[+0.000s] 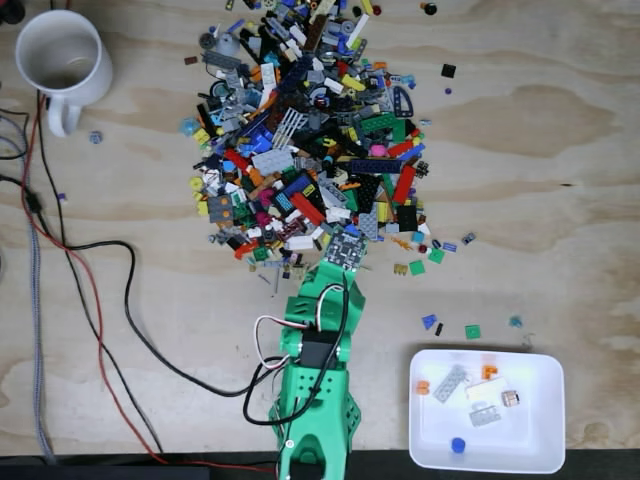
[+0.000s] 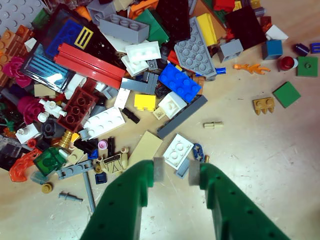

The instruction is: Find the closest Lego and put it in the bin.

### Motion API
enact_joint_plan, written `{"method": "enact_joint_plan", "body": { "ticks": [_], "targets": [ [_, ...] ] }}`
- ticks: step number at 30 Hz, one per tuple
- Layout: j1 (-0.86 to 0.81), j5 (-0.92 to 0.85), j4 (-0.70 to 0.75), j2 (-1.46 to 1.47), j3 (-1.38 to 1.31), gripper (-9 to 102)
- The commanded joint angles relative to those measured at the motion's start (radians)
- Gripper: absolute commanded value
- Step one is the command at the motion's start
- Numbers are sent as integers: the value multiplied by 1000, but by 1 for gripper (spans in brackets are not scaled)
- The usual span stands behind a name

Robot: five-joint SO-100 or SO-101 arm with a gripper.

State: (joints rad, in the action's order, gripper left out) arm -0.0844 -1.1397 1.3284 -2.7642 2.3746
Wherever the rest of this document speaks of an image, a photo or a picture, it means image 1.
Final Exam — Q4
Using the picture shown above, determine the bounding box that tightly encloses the grey Lego wedge plate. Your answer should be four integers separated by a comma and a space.
357, 204, 382, 241

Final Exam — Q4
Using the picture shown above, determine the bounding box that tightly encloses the black square Lego plate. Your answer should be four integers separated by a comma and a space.
397, 204, 419, 233

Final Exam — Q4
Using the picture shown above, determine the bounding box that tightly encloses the red long Lego plate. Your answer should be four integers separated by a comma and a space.
392, 164, 418, 205

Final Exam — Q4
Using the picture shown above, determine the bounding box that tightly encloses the dark blue long Lego plate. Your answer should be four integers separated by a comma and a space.
349, 158, 406, 176

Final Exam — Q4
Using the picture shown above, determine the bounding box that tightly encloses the grey wide Lego plate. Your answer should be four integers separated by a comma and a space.
250, 149, 296, 177

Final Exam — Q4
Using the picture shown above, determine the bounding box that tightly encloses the grey long Lego plate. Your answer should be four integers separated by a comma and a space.
431, 364, 472, 404

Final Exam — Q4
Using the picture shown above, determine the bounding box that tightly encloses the light grey Lego fence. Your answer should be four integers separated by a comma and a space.
271, 107, 309, 151

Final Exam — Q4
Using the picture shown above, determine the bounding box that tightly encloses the green studded Lego plate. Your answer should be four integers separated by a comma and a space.
359, 113, 401, 134

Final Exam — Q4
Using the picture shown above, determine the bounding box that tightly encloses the green flat Lego tile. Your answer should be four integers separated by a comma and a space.
387, 117, 417, 144

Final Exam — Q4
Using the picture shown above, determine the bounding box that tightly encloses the white Lego plate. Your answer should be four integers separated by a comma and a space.
464, 377, 509, 402

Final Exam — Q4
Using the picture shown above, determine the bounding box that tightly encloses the white plastic bin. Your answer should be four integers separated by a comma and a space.
408, 348, 567, 476

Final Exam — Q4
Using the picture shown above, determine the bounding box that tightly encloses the brown Lego plate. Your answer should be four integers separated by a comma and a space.
303, 14, 329, 52

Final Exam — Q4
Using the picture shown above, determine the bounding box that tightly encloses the white long Lego brick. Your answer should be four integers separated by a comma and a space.
344, 12, 371, 51

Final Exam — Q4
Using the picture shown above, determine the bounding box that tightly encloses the grey Lego dish cone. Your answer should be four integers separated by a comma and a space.
214, 32, 243, 58

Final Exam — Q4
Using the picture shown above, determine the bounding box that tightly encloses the tan Lego plate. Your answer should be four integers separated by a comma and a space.
312, 0, 347, 26

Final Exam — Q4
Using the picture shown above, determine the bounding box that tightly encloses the grey plate with orange studs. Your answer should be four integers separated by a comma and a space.
207, 194, 234, 224

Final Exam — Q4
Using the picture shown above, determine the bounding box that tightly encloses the white ceramic mug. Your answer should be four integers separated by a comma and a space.
14, 9, 115, 139

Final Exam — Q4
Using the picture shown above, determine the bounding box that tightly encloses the black camera circuit board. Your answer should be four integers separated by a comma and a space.
319, 227, 370, 274

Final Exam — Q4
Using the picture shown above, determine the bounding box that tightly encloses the white red black servo cable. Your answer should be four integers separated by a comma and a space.
253, 283, 350, 372

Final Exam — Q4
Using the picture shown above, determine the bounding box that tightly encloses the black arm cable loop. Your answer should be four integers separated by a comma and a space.
242, 279, 352, 427

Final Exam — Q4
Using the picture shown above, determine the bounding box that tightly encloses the thick black cable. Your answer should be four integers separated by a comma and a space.
0, 172, 281, 397

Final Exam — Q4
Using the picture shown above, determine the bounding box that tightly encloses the light grey Lego bracket plate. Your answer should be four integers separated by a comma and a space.
468, 399, 503, 428

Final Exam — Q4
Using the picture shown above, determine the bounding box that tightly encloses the blue curved Lego frame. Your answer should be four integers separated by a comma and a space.
389, 85, 414, 119

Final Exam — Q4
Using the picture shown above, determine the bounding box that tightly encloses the red wire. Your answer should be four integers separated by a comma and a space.
19, 92, 279, 474

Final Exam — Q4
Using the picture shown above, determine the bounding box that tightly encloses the thin black cable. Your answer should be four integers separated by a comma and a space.
36, 89, 165, 456

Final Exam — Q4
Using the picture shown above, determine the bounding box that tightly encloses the grey braided cable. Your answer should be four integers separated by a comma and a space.
0, 112, 57, 464

